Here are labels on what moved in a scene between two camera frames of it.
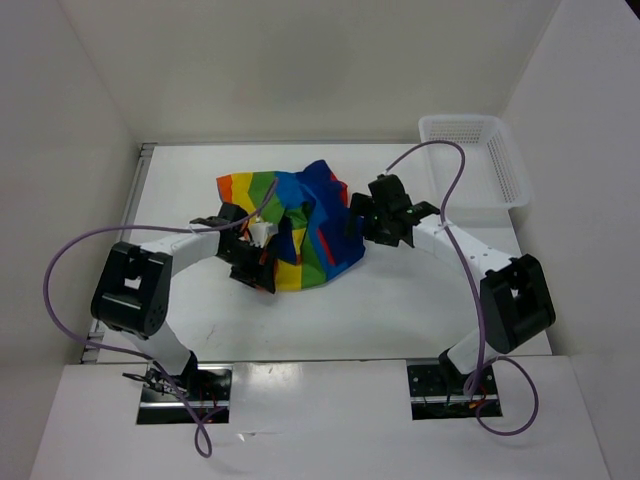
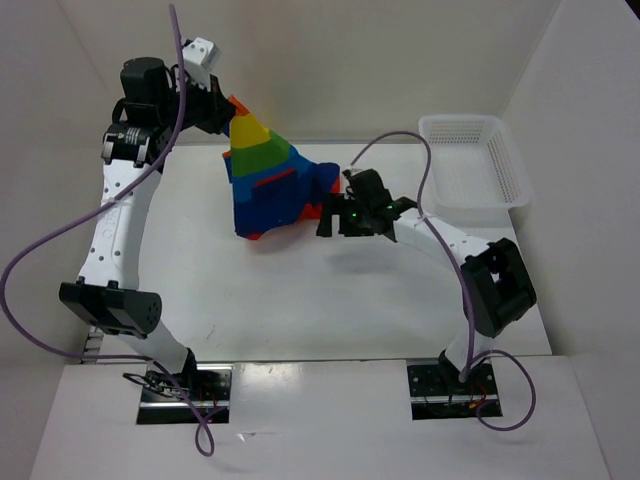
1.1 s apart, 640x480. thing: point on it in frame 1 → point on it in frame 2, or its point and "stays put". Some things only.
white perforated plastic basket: [491, 176] stays put
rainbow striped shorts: [318, 234] → [272, 187]
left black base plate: [204, 387] stays put
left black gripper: [260, 275] → [220, 108]
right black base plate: [437, 392] stays put
